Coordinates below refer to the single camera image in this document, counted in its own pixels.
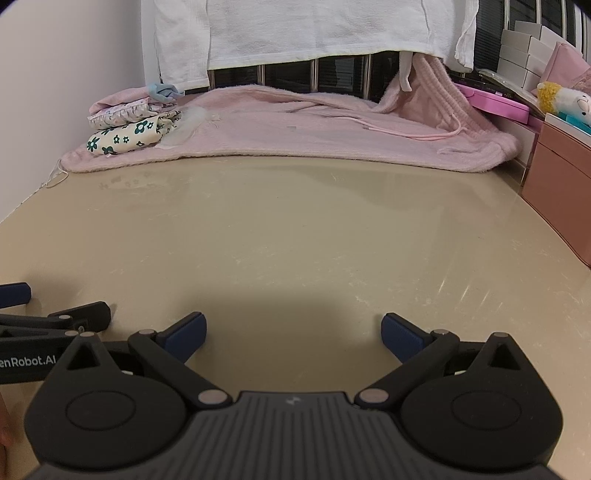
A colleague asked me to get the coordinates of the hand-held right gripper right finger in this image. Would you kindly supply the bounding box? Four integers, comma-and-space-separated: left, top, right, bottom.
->
353, 312, 540, 410

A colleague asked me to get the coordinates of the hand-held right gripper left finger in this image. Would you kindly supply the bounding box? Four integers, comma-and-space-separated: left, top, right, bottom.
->
46, 311, 234, 410

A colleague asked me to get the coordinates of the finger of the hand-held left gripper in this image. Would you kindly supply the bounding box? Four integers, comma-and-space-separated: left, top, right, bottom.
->
0, 282, 33, 309
0, 301, 113, 341

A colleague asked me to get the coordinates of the cream green-flowered folded garment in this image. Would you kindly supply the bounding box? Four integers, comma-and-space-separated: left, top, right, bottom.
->
86, 117, 179, 156

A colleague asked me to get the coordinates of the small floral folded garment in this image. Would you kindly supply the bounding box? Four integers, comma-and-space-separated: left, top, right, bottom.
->
87, 103, 182, 131

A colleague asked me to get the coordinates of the white fluffy tuft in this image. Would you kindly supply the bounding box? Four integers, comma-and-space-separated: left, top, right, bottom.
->
158, 107, 219, 151

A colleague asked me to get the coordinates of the brown drawer box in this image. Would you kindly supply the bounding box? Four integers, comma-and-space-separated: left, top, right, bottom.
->
521, 119, 591, 269

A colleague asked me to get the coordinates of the pink fleece robe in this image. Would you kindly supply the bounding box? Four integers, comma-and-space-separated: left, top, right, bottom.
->
60, 52, 523, 175

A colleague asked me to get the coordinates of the flat pink case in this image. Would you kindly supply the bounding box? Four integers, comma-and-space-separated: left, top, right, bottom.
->
461, 87, 533, 124

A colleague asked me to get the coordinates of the dark printed book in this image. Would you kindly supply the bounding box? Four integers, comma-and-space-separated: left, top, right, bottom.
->
455, 67, 551, 112

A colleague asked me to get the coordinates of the metal window railing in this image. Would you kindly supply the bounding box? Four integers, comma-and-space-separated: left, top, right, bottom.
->
207, 0, 585, 104

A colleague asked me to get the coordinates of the yellow and white plush toy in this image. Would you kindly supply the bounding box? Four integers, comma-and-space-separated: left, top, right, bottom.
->
536, 81, 591, 126

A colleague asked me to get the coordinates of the stack of white boxes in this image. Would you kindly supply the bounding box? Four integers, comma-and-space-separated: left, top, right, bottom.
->
496, 20, 579, 89

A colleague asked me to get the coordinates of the pink pouch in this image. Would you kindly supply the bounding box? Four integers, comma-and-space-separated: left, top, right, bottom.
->
539, 41, 591, 94

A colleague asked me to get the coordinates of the white hanging garment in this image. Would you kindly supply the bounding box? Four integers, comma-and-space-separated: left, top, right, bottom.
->
154, 0, 478, 92

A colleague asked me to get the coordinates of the white thin cord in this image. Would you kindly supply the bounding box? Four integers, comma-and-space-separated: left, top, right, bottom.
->
45, 156, 71, 189

